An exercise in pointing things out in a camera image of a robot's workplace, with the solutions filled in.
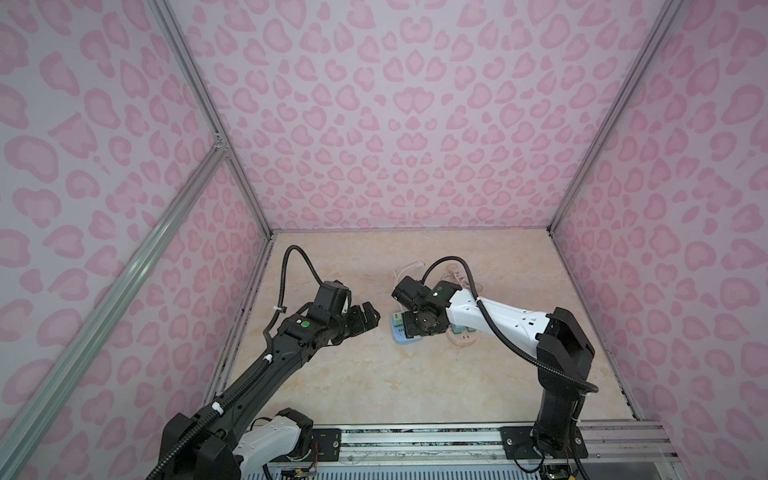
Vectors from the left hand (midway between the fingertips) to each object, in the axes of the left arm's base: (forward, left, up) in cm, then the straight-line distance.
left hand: (375, 320), depth 78 cm
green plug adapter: (0, -6, 0) cm, 6 cm away
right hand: (+1, -10, -6) cm, 12 cm away
